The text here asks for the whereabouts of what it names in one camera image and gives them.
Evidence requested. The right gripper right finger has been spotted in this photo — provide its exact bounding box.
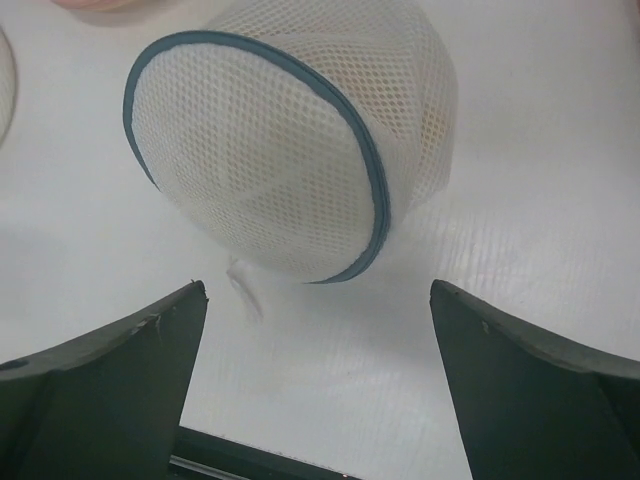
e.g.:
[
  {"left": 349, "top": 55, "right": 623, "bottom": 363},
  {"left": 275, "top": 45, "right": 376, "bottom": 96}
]
[{"left": 430, "top": 280, "right": 639, "bottom": 480}]

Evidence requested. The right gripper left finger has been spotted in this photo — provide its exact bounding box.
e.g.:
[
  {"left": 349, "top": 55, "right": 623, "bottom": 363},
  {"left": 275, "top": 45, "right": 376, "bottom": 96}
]
[{"left": 1, "top": 281, "right": 208, "bottom": 479}]

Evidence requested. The white mesh laundry bag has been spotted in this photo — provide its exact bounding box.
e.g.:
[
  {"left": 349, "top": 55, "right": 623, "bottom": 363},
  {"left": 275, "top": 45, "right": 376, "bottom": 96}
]
[{"left": 122, "top": 1, "right": 458, "bottom": 319}]

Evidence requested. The small beige mesh bag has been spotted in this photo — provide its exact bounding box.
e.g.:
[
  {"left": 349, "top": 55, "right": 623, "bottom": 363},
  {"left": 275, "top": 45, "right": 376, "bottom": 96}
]
[{"left": 0, "top": 30, "right": 17, "bottom": 142}]

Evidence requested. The floral pink laundry pouch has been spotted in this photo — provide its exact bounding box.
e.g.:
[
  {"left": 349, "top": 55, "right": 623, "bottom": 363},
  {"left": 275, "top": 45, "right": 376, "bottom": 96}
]
[{"left": 53, "top": 0, "right": 136, "bottom": 11}]

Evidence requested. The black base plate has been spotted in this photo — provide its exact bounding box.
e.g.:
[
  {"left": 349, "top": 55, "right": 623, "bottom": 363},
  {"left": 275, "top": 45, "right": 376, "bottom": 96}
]
[{"left": 166, "top": 426, "right": 353, "bottom": 480}]

